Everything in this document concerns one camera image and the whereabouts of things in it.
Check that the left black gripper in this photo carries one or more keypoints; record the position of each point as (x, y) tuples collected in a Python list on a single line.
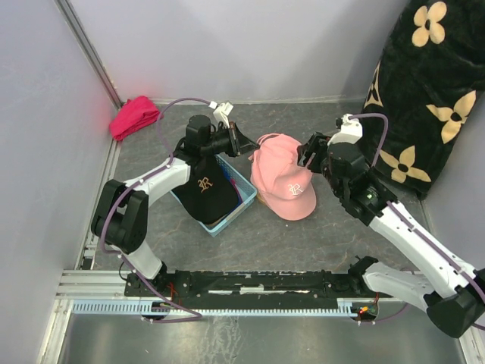
[(238, 142)]

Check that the black cap gold R logo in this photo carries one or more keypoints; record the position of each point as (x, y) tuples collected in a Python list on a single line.
[(208, 196)]

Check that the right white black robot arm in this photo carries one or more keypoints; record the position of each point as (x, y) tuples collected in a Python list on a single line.
[(449, 289)]

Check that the aluminium corner profile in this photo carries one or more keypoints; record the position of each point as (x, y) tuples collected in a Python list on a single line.
[(70, 16)]

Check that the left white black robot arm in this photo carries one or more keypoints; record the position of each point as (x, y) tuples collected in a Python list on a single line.
[(121, 216)]

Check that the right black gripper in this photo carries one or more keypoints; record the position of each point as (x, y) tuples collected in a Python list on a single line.
[(317, 144)]

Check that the black floral blanket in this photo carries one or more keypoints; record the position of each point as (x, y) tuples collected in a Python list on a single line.
[(429, 77)]

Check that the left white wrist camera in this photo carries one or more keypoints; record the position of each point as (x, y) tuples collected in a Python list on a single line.
[(221, 112)]

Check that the pink cap with R logo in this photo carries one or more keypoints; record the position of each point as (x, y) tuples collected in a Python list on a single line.
[(285, 186)]

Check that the wooden hat stand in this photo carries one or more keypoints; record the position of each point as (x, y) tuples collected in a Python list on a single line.
[(261, 199)]

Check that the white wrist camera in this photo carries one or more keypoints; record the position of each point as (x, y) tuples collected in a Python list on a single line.
[(349, 130), (221, 112)]

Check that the red cloth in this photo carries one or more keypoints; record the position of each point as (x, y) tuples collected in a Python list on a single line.
[(133, 116)]

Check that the light blue plastic basket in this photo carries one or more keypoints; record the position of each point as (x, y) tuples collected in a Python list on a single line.
[(246, 189)]

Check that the light blue cable duct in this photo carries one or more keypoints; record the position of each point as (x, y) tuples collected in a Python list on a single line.
[(147, 308)]

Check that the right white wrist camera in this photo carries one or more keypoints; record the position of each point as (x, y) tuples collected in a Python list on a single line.
[(349, 130)]

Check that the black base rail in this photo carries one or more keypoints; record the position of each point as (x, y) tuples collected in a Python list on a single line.
[(260, 289)]

